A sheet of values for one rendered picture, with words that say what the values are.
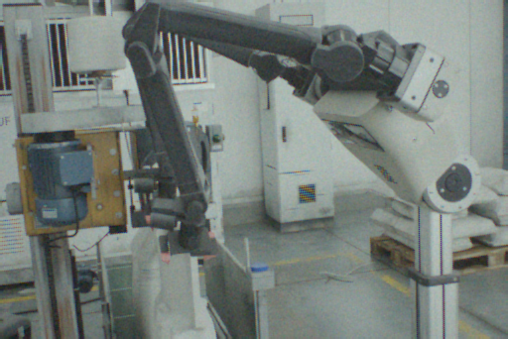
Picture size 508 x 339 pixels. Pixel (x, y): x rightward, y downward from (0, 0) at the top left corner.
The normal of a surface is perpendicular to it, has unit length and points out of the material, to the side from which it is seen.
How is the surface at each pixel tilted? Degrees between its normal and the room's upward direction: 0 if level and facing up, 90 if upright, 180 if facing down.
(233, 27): 113
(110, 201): 90
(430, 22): 90
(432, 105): 92
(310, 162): 90
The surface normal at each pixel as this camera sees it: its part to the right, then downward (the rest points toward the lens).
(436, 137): 0.55, 0.50
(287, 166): 0.27, 0.13
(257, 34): -0.02, 0.53
